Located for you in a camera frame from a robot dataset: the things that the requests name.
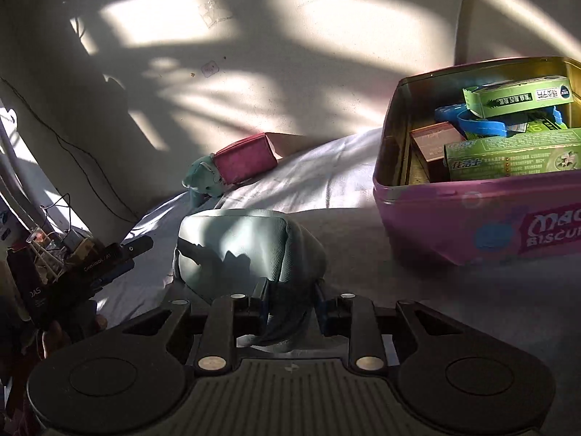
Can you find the person's left hand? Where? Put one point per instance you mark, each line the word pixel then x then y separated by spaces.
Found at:
pixel 54 338

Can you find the small grey box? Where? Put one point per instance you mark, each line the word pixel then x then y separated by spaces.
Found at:
pixel 72 238

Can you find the clear glass jar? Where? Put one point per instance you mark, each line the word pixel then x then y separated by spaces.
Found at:
pixel 41 247

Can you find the pink biscuit tin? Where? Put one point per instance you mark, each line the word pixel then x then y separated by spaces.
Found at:
pixel 431 218

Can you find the teal zip pouch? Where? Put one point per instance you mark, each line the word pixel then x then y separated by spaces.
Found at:
pixel 245 245

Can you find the green toothpaste box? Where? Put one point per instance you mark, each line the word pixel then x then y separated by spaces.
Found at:
pixel 499 159

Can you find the green medicine box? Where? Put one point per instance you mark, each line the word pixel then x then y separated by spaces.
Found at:
pixel 513 97

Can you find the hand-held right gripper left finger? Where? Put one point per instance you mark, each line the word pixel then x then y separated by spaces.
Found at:
pixel 259 309

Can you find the small pink wall sticker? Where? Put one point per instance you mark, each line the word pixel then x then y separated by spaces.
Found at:
pixel 209 69

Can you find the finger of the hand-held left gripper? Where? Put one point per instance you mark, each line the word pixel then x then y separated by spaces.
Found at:
pixel 118 272
pixel 136 246

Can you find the small red box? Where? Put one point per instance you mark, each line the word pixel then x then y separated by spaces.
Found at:
pixel 431 141

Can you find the teal plush toy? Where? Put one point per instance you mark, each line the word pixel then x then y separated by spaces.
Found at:
pixel 202 175

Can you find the torn white wall tape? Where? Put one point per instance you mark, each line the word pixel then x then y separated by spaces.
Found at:
pixel 213 11

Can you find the dark red carton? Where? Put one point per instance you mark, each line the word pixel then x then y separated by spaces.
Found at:
pixel 245 159

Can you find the white metal rail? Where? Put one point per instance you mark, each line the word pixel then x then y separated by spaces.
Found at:
pixel 13 168

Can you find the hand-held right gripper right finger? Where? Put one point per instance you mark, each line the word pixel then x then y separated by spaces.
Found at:
pixel 320 313

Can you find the white wall conduit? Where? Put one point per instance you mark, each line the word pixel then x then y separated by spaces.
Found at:
pixel 467 9

